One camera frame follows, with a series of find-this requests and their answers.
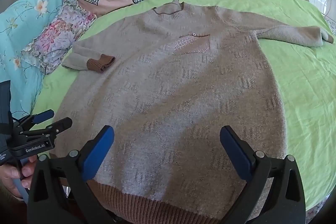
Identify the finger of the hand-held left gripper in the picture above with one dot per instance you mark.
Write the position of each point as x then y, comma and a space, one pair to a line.
59, 126
43, 115

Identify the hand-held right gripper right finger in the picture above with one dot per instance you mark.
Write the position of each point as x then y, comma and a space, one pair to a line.
236, 153

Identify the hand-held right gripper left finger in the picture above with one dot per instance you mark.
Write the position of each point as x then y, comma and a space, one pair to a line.
99, 153

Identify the beige knit sweater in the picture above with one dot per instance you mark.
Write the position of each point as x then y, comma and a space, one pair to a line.
170, 95

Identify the person's left hand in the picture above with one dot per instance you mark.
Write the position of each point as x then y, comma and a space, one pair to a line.
26, 183

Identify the purple pink floral pillow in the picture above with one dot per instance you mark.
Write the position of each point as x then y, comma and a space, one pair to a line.
57, 32

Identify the green bed sheet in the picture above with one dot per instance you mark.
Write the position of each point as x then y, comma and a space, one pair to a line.
302, 95

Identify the teal floral quilt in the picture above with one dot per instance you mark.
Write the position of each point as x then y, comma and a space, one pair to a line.
21, 16

